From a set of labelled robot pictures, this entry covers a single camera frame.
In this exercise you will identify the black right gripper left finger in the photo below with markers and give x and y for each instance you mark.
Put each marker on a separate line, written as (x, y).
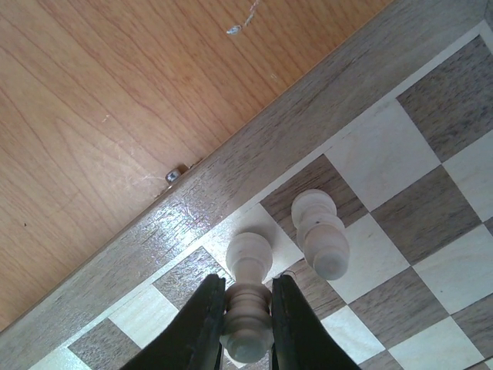
(192, 339)

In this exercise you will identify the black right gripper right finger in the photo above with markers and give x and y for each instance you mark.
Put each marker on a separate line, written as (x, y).
(300, 339)

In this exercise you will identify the white chess queen piece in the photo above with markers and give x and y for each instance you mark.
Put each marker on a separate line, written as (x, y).
(247, 326)

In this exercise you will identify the white chess bishop piece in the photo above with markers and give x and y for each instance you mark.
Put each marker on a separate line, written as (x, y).
(320, 234)

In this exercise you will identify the wooden chess board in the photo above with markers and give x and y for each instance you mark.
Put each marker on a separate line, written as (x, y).
(396, 127)

